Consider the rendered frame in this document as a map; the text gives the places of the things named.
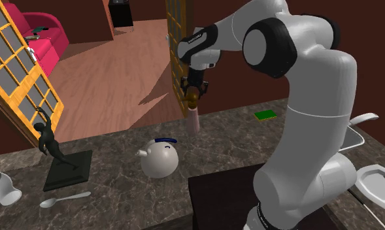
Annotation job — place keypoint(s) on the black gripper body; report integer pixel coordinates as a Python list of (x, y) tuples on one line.
[(196, 77)]

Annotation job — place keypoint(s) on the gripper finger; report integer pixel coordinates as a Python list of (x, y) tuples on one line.
[(205, 89), (184, 87)]

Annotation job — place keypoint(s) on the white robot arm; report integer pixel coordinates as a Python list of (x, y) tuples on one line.
[(319, 95)]

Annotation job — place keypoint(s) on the pink bottle with brown top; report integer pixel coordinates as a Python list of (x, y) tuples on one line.
[(193, 118)]

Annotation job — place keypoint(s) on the wooden lattice door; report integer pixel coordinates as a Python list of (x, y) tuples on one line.
[(176, 25)]

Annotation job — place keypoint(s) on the green sponge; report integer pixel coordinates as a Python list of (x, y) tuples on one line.
[(265, 115)]

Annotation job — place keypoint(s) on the black cabinet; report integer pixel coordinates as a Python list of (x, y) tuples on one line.
[(120, 14)]

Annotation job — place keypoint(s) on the dark robot stand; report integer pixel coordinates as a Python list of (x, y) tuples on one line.
[(220, 197)]

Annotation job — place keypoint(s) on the pink sofa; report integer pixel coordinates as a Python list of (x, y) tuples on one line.
[(48, 41)]

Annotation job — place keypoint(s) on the black dancer figure on base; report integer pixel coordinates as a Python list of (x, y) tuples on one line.
[(68, 173)]

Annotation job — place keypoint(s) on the steel sink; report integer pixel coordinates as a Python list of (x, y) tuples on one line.
[(351, 140)]

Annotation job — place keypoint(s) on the silver tap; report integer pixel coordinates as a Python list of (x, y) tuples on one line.
[(365, 118)]

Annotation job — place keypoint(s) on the wooden door with glass panes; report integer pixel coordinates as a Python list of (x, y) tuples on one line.
[(17, 82)]

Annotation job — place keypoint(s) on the silver spoon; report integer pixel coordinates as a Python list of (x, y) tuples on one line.
[(48, 202)]

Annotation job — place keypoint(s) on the white octagonal plate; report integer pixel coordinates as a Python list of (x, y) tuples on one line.
[(375, 188)]

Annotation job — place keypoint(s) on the white cup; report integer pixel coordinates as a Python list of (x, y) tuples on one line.
[(1, 189)]

